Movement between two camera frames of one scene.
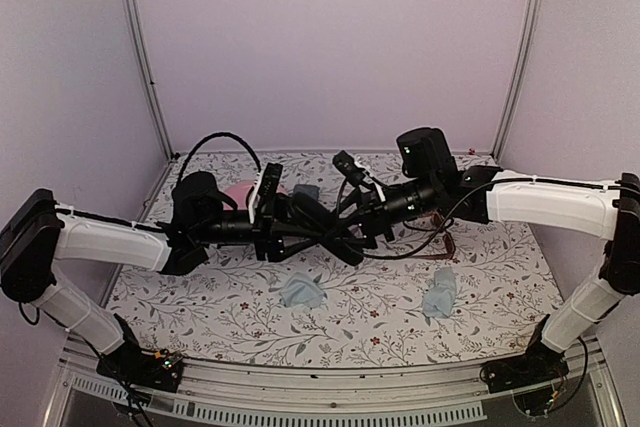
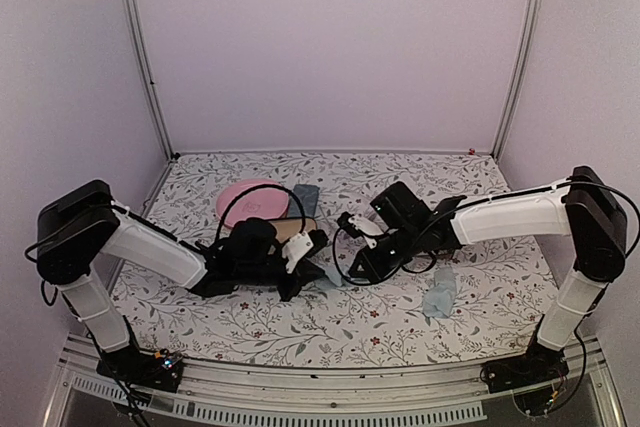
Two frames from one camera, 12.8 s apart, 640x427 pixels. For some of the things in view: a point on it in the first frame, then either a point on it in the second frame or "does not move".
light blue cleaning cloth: [301, 290] → [333, 279]
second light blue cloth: [438, 301] does not move
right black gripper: [372, 216] → [370, 274]
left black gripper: [269, 235] → [305, 272]
